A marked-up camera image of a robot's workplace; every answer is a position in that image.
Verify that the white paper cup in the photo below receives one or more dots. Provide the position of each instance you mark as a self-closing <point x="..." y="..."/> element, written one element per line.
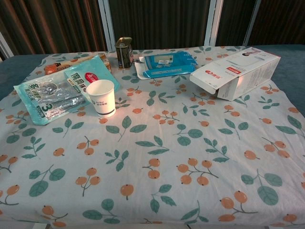
<point x="103" y="99"/>

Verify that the floral fruit-print tablecloth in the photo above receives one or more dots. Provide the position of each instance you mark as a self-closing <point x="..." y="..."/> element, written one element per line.
<point x="152" y="148"/>

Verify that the white flat cardboard piece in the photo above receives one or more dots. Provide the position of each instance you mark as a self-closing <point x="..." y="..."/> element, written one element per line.
<point x="138" y="70"/>

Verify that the blue wet wipes pack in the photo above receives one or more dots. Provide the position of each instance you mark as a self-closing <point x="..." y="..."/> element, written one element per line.
<point x="169" y="63"/>

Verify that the dark green metal can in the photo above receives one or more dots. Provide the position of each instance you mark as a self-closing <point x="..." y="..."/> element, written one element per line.
<point x="124" y="55"/>

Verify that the teal cleaning cloth package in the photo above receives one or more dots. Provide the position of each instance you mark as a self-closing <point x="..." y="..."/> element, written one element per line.
<point x="95" y="71"/>

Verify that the white red open carton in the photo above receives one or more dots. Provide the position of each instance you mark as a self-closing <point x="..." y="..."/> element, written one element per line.
<point x="238" y="74"/>

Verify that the orange snack package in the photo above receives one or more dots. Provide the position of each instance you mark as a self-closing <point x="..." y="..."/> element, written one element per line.
<point x="62" y="65"/>

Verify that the teal steel-wool scrubber package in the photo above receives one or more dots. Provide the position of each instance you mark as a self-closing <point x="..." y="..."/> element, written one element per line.
<point x="45" y="95"/>

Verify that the dark teal table cover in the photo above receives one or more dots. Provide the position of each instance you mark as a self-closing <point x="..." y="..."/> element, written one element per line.
<point x="14" y="69"/>

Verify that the white partition frame post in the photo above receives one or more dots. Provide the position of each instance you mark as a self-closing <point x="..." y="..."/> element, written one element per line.
<point x="213" y="21"/>
<point x="5" y="48"/>
<point x="106" y="23"/>

